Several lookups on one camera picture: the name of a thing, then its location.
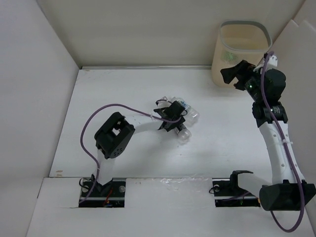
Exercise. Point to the cream plastic waste bin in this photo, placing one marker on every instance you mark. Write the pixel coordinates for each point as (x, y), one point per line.
(250, 40)

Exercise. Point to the green white label bottle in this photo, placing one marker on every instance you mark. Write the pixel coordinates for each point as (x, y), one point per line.
(192, 115)

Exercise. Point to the green plastic soda bottle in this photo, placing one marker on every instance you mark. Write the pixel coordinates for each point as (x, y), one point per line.
(229, 57)

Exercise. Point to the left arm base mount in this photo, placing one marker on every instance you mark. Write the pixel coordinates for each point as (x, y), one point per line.
(110, 195)

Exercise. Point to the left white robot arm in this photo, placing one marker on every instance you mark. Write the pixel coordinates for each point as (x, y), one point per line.
(114, 135)

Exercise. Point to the black label pepsi bottle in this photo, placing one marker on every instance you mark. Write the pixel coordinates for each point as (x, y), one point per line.
(182, 133)

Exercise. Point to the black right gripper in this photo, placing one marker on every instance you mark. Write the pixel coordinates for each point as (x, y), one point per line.
(246, 70)

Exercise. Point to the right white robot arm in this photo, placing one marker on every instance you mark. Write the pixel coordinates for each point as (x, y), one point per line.
(289, 190)

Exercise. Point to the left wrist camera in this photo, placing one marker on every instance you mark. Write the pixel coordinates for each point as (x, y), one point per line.
(163, 102)

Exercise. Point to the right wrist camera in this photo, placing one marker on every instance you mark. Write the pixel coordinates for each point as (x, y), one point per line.
(269, 61)

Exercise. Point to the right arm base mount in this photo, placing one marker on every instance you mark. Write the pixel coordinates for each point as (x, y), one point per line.
(227, 192)

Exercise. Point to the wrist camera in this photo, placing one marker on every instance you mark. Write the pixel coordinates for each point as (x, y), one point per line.
(269, 61)
(163, 102)

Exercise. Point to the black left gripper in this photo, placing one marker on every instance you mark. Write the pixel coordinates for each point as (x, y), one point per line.
(176, 124)

